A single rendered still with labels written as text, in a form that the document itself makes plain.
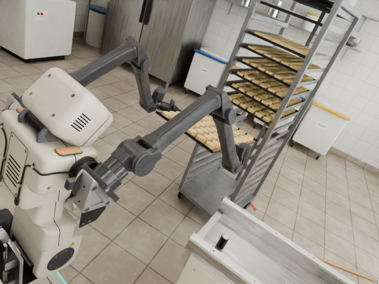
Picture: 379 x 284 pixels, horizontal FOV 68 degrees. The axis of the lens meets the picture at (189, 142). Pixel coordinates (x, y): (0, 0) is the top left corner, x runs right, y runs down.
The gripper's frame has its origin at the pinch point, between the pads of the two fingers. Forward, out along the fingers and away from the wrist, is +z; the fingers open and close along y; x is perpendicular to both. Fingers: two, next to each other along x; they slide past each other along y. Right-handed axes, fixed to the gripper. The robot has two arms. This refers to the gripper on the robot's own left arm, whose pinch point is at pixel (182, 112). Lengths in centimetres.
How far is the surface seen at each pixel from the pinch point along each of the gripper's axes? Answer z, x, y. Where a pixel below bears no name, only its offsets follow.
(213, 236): 13, 77, 19
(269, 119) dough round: 57, -5, -14
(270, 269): 35, 89, 18
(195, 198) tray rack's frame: 47, -28, 77
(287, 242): 43, 80, 10
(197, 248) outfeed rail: 4, 87, 17
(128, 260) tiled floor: 0, 26, 101
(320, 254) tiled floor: 168, -2, 82
